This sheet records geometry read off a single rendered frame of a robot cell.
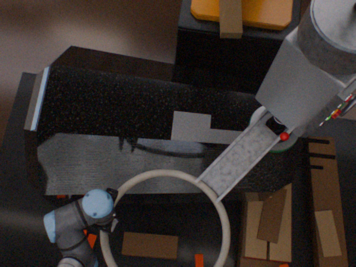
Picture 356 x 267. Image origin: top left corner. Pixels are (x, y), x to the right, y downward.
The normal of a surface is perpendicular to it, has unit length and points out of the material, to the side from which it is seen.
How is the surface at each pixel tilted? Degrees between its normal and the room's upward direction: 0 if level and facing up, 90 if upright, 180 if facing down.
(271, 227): 0
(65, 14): 0
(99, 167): 45
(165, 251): 0
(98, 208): 8
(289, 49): 90
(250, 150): 15
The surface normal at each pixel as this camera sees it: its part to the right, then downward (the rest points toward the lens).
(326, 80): -0.72, 0.65
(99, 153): -0.02, 0.44
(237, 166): -0.15, -0.14
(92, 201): 0.15, -0.40
